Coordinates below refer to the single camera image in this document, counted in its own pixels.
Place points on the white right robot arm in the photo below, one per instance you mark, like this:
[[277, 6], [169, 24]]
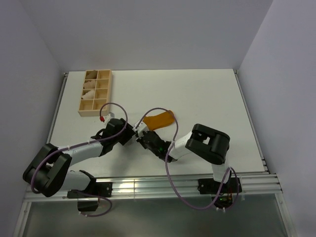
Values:
[[207, 143]]

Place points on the cream rolled sock middle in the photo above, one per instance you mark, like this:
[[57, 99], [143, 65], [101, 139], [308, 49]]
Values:
[[89, 84]]

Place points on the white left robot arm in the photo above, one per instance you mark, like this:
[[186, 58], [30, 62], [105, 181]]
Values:
[[49, 171]]

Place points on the wooden compartment organizer box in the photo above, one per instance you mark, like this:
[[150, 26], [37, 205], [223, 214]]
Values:
[[102, 97]]

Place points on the cream rolled sock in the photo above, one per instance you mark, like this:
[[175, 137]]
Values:
[[88, 95], [91, 74], [89, 84]]

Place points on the cream rolled sock top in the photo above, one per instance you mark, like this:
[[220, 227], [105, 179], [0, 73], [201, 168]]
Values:
[[91, 74]]

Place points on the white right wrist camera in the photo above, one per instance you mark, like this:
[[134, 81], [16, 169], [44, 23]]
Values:
[[140, 127]]

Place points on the mustard yellow striped sock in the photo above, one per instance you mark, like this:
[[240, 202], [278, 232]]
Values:
[[159, 121]]

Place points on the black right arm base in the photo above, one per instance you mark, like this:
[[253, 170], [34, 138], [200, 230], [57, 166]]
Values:
[[208, 186]]

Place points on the cream rolled sock lower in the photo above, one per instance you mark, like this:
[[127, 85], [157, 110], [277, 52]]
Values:
[[88, 95]]

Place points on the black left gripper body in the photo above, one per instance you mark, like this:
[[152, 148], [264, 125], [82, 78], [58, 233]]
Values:
[[125, 137]]

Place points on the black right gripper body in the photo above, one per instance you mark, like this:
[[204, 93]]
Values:
[[157, 153]]

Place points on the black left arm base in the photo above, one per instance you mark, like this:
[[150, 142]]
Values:
[[99, 190]]

